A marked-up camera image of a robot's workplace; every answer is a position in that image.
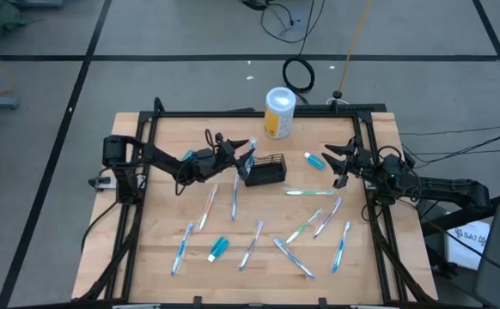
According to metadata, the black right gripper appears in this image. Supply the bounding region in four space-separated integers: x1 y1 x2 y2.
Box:
320 137 385 190

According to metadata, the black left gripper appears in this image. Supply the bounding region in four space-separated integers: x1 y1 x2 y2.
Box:
186 138 256 184

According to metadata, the blue white toothbrush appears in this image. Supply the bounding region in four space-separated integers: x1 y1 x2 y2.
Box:
331 221 352 275
230 171 241 222
170 221 196 277
272 237 317 281
247 137 259 171

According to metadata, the black wire caddy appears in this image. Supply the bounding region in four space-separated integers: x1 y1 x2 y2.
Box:
244 153 289 188

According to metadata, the green white toothbrush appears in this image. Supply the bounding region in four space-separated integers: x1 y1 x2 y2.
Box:
284 208 325 246
282 188 336 197

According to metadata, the purple white toothbrush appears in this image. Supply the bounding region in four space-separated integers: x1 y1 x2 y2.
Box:
313 196 344 240
237 220 265 272

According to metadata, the orange white toothbrush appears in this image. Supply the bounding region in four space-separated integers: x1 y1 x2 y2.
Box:
198 184 219 232

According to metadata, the yellow white wipes canister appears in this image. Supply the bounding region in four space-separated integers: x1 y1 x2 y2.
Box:
264 86 297 140

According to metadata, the white metal mounting plate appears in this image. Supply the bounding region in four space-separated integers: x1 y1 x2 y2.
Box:
88 174 117 191

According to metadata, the black power adapter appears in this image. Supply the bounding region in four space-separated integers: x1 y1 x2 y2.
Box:
241 0 273 11

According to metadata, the white printed paper sheet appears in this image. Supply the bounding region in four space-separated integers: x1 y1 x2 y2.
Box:
444 220 491 272

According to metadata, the black aluminium table frame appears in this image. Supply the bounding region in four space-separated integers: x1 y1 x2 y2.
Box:
76 96 439 309

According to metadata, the coiled black cable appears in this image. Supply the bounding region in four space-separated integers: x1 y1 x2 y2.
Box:
281 56 316 95

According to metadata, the yellow hanging cable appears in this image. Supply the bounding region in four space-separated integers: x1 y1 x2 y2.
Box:
337 0 374 94

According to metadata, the black floor cable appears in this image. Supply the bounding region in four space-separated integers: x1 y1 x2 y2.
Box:
259 0 326 59
402 127 500 169
419 214 500 283

